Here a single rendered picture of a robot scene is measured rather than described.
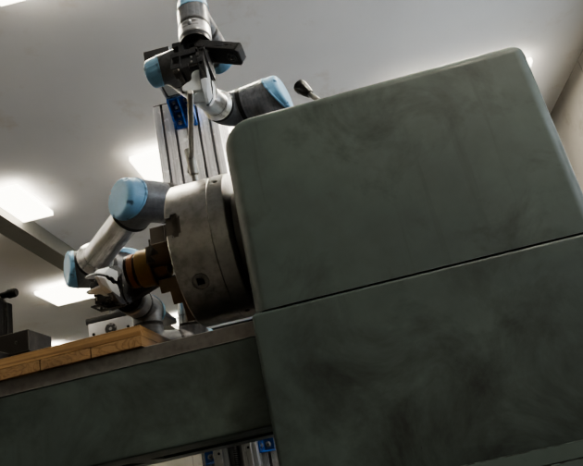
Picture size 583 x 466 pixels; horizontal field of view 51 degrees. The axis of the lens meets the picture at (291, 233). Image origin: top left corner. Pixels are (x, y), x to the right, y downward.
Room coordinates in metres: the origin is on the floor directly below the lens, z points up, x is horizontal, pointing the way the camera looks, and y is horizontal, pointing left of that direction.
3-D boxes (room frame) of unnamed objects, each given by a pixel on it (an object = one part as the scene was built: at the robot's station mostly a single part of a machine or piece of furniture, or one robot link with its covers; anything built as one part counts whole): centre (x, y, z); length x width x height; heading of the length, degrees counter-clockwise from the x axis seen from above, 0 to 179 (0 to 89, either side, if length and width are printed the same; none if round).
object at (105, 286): (1.28, 0.44, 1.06); 0.09 x 0.06 x 0.03; 174
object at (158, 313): (1.55, 0.42, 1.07); 0.11 x 0.08 x 0.09; 174
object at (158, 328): (1.56, 0.40, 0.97); 0.11 x 0.08 x 0.11; 132
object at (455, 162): (1.24, -0.23, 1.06); 0.59 x 0.48 x 0.39; 85
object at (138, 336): (1.28, 0.44, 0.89); 0.36 x 0.30 x 0.04; 175
